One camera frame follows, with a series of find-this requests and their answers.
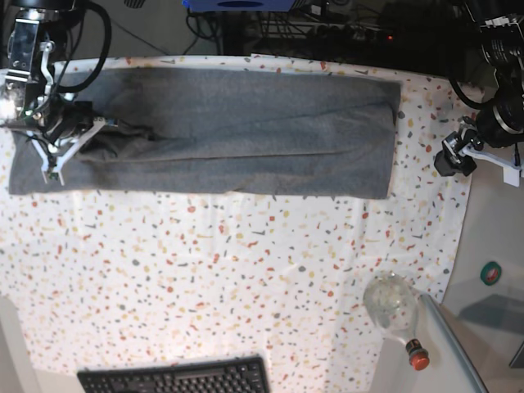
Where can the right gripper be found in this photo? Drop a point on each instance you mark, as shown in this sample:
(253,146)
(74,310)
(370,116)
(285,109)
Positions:
(76,125)

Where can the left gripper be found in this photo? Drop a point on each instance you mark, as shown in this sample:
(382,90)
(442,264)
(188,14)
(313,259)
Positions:
(462,147)

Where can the grey t-shirt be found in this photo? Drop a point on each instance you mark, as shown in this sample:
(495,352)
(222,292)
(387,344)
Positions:
(216,131)

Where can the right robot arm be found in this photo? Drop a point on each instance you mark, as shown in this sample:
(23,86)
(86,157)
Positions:
(33,100)

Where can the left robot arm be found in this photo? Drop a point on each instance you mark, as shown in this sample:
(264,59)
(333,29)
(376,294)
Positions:
(499,29)

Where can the green tape roll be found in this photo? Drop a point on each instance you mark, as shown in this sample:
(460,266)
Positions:
(491,273)

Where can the clear bottle with red cap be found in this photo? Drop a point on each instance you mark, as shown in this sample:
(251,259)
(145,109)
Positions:
(393,308)

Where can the blue box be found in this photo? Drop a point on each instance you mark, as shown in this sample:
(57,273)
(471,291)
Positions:
(243,5)

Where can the terrazzo pattern tablecloth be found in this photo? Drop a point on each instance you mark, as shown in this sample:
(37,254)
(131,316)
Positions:
(114,279)

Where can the grey laptop corner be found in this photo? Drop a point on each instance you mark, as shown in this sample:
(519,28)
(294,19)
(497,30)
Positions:
(517,361)

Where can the black computer keyboard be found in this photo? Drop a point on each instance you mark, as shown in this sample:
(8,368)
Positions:
(234,375)

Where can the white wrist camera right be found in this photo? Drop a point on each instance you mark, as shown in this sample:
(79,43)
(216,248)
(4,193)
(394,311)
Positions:
(52,174)

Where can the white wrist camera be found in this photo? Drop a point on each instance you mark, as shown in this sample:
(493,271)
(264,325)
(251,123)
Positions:
(512,176)
(52,174)

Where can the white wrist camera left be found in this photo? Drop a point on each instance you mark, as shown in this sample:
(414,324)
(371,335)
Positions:
(512,176)

